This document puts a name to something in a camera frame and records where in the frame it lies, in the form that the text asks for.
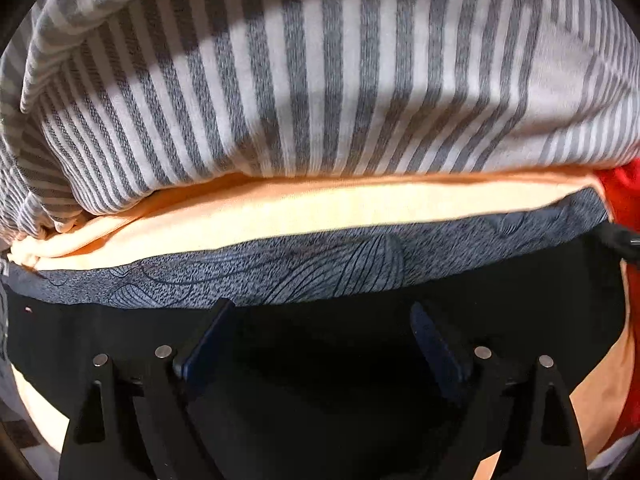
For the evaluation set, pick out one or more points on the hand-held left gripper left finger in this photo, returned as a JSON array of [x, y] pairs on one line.
[[201, 355]]

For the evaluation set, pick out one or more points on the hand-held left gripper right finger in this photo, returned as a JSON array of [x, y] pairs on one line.
[[440, 350]]

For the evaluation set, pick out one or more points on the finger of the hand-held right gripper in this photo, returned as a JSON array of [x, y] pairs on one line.
[[617, 240]]

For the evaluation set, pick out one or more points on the black pants with grey waistband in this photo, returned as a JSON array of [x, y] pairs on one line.
[[320, 270]]

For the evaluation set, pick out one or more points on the red patterned cloth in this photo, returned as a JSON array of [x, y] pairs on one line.
[[622, 195]]

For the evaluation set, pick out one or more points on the orange bed sheet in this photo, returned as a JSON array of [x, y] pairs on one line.
[[300, 210]]

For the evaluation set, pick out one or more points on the grey white striped blanket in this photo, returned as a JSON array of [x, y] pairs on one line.
[[300, 60]]

